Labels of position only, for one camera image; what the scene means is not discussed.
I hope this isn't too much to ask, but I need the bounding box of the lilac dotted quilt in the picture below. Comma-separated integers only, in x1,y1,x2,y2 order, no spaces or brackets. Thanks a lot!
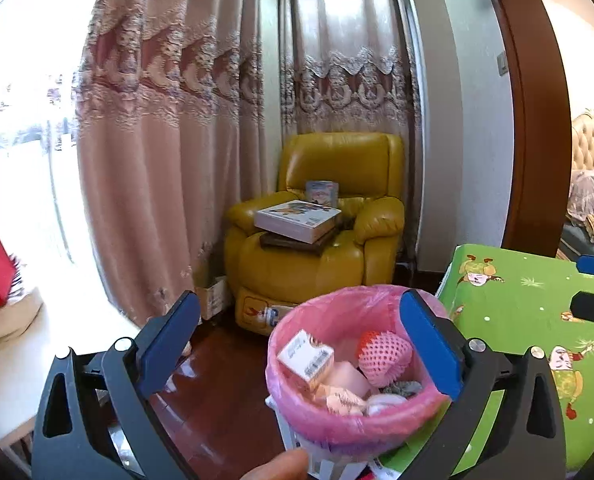
566,167,594,223

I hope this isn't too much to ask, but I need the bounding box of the white flat box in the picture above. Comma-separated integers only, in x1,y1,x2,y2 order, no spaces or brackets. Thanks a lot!
254,200,342,245

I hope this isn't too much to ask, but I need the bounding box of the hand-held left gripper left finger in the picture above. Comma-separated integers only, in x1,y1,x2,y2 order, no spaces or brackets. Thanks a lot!
32,290,201,480

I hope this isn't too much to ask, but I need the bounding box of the yellow leather armchair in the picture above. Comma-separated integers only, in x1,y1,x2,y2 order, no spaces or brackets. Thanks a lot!
224,132,406,333

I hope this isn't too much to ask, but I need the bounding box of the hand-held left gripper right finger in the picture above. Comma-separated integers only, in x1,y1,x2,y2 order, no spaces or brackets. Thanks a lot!
399,288,566,480

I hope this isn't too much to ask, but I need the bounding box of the small cardboard box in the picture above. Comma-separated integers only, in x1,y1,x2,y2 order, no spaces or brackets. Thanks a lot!
194,275,230,322

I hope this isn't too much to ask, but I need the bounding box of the white tissue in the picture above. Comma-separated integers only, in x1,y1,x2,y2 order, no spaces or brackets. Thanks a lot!
366,392,410,417

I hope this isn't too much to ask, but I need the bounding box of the wide pink lace curtain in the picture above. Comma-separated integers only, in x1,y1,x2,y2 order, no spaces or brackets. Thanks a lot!
74,0,278,328

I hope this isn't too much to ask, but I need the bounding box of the pink plastic bag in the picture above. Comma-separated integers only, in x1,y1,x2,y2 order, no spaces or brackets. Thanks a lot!
266,284,452,480

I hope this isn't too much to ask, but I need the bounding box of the beige folded cloth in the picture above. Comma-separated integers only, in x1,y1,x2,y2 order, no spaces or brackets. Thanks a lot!
0,285,45,366

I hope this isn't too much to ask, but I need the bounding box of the bright window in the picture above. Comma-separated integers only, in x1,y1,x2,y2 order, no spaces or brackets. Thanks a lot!
0,0,108,306

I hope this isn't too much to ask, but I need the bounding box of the narrow pink lace curtain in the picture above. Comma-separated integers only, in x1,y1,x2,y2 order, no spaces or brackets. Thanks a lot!
277,0,422,261

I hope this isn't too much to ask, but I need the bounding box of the brown wooden door frame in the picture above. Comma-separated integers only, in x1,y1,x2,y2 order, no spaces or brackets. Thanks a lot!
477,0,575,261

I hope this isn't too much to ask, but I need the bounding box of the printed paper wrapper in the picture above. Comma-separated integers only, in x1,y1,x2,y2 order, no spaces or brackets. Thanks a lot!
317,385,368,417

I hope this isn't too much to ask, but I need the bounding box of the white window bench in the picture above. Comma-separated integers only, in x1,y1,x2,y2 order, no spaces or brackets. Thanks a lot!
0,305,142,466

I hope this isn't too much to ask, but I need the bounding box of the green printed tablecloth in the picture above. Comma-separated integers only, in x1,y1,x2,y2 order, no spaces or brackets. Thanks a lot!
377,244,594,480

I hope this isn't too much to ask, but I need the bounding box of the grey wrapper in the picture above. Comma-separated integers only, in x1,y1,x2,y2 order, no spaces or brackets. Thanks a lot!
382,380,424,398

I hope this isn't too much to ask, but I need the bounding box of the person's left hand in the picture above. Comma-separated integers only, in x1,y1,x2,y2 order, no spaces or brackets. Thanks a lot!
239,449,308,480

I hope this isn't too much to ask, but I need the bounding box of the pink and orange foam net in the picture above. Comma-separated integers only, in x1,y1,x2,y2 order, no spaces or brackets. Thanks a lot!
358,331,414,388

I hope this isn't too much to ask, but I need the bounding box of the beige cardboard carton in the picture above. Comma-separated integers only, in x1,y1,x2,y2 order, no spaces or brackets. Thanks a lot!
277,329,335,395

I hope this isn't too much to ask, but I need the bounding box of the small blue printed box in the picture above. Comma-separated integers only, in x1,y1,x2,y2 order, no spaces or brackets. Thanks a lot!
305,180,340,209

